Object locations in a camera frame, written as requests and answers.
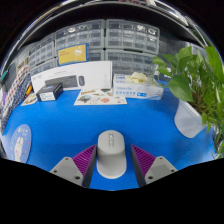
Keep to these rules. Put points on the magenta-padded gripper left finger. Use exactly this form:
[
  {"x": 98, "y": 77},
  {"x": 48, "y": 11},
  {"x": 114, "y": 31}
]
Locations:
[{"x": 68, "y": 168}]

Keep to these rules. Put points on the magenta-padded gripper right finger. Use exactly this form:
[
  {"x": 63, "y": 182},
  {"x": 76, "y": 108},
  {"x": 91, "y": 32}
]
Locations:
[{"x": 159, "y": 168}]

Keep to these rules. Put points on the grey computer mouse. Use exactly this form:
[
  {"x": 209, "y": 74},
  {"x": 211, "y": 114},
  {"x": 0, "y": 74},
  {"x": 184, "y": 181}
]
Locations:
[{"x": 111, "y": 156}]

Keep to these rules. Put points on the round blue printed mouse pad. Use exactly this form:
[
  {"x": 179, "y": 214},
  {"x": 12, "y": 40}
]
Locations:
[{"x": 20, "y": 143}]

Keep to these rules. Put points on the green plant in white pot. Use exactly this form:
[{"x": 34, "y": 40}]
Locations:
[{"x": 188, "y": 120}]

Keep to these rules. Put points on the small black box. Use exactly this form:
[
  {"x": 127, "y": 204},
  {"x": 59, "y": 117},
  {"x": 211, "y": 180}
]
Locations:
[{"x": 48, "y": 92}]

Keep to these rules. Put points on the white and blue glove box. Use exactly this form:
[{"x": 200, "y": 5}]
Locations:
[{"x": 136, "y": 90}]

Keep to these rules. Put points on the small yellow box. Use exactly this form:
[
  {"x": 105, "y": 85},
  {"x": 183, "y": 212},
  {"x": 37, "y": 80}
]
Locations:
[{"x": 29, "y": 90}]

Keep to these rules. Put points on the cream crumpled gloves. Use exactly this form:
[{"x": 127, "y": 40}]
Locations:
[{"x": 136, "y": 77}]

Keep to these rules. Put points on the long white keyboard box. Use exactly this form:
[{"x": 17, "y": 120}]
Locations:
[{"x": 93, "y": 73}]

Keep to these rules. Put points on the yellow box with blue edge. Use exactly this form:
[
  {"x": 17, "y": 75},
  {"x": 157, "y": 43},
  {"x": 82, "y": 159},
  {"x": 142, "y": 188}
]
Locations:
[{"x": 72, "y": 54}]

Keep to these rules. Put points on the dark wall shelf unit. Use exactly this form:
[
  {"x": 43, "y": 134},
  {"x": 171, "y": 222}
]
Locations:
[{"x": 100, "y": 11}]

